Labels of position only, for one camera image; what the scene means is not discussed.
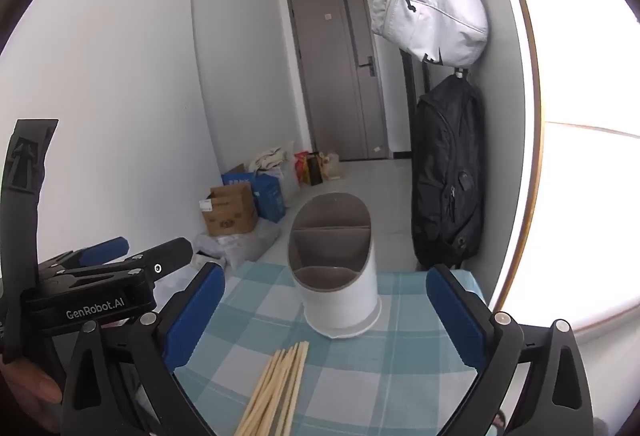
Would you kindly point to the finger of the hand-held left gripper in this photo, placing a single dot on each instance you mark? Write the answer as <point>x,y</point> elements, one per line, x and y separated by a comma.
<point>165,256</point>
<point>105,248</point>

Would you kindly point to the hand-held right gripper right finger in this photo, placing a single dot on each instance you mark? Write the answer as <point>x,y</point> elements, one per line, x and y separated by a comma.
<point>460,321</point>

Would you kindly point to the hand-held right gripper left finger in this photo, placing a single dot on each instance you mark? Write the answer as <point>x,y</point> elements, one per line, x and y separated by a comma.
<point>195,316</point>

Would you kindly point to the bundle of wooden chopsticks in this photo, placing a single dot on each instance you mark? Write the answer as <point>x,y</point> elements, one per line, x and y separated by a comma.
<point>280,386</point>

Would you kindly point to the white utensil holder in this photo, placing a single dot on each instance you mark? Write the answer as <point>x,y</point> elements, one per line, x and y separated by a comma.
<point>340,301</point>

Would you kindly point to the person's left hand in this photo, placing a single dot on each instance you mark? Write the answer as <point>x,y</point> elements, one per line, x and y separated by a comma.
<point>27,396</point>

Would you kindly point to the brown cardboard box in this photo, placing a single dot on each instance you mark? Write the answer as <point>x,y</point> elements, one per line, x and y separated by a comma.
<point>232,213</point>

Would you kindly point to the grey plastic parcel bag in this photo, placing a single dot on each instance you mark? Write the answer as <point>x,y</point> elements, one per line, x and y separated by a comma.
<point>245,243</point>

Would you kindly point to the teal checked tablecloth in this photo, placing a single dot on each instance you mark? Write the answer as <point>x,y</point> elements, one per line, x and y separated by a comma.
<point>360,376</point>

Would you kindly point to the blue cardboard box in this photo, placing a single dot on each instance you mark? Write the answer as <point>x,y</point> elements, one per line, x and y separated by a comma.
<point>270,198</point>

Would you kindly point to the beige folded cloth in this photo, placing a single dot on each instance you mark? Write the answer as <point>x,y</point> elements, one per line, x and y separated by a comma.
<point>267,159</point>

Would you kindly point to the black backpack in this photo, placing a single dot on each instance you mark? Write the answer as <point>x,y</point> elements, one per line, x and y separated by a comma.
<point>445,176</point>

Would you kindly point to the white plastic container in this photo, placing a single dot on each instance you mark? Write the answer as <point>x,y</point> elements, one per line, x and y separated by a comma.
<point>290,178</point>

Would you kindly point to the red snack bag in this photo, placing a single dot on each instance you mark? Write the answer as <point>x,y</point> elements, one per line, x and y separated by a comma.
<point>301,166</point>

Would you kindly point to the clear plastic jar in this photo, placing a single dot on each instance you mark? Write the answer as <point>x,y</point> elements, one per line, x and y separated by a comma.
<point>334,169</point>

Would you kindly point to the grey door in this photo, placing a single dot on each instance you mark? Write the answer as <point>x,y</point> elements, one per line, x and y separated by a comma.
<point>330,81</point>

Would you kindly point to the gold framed mirror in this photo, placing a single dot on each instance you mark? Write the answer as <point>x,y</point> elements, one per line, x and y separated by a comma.
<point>585,66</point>

